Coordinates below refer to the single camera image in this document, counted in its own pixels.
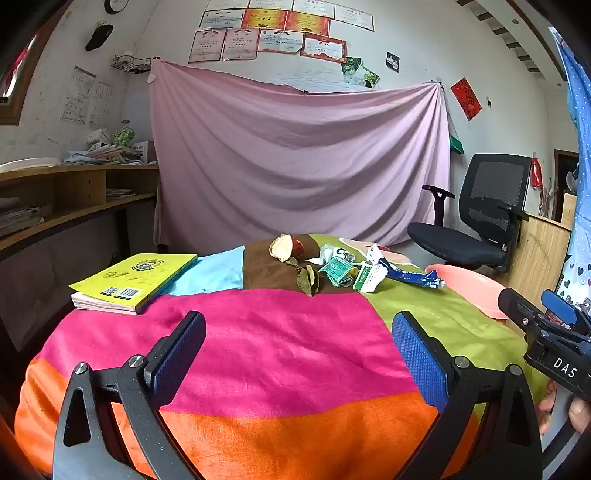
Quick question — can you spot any cut sweet potato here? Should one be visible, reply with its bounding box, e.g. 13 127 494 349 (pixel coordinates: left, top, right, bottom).
269 234 306 263

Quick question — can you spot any green packet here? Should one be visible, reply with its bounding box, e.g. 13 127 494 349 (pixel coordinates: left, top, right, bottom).
318 256 354 288

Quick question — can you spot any green plant in jar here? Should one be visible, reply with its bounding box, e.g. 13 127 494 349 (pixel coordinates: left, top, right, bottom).
112 120 136 147

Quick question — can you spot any yellow book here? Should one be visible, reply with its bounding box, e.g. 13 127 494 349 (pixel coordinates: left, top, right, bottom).
70 253 198 316

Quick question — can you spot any pink plastic bucket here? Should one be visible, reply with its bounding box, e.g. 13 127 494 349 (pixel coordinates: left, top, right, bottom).
425 264 511 320

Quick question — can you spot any black cap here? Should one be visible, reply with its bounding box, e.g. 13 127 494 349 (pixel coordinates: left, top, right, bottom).
85 23 114 51

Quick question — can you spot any white round tray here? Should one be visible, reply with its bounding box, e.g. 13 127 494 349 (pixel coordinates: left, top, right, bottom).
0 157 61 172

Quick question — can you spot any wooden shelf desk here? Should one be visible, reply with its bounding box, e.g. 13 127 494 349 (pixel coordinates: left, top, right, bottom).
0 164 160 261

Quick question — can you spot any blue wrapper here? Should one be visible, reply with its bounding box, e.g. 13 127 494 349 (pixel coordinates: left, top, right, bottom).
385 263 445 289

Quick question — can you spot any red paper decoration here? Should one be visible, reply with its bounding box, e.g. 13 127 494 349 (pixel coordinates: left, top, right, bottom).
450 77 482 121

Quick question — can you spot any wire wall shelf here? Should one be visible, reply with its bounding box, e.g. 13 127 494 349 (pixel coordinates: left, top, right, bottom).
111 54 153 75

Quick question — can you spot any wall calendar sheet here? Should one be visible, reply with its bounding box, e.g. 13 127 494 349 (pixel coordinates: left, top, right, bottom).
61 66 96 125
90 82 113 130

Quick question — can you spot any bunch of dry brown leaves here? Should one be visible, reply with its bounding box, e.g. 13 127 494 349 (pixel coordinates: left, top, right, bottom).
295 264 321 297

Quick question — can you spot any blue patterned curtain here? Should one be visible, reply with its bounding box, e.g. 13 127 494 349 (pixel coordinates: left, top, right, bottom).
549 27 591 315

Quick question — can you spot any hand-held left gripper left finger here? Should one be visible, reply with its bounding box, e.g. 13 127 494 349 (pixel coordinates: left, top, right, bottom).
52 311 207 480

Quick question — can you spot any group of wall certificates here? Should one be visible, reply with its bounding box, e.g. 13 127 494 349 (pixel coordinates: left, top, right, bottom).
188 0 375 64

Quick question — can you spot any black office chair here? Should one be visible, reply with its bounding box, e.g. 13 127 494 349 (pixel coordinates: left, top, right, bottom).
407 154 533 273

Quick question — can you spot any white green carton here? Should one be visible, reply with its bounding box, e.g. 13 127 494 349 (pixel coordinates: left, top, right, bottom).
352 260 387 293

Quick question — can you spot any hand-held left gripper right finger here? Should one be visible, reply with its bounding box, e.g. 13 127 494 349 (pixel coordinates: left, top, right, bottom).
392 311 543 480

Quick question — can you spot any pink hanging sheet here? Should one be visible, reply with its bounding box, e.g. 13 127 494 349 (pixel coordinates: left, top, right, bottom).
148 59 451 250

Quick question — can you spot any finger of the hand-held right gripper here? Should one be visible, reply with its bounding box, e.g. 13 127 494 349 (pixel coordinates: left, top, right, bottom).
541 289 591 333
498 287 550 344

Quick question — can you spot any stack of newspapers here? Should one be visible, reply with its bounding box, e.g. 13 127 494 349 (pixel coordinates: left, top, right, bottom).
0 198 51 237

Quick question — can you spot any light wooden desk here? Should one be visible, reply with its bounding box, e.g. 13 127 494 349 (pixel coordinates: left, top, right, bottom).
508 194 578 324

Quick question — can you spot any white paper wrapper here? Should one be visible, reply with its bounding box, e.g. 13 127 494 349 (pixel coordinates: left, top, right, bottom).
366 244 392 268

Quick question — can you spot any person's right hand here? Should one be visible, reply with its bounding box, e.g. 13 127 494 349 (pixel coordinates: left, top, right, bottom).
536 382 591 437

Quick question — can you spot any pile of papers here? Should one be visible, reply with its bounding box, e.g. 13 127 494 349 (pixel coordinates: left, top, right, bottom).
62 141 155 165

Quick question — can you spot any multicolour patchwork blanket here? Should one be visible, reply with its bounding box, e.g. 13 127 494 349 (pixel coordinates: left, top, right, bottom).
14 233 550 480

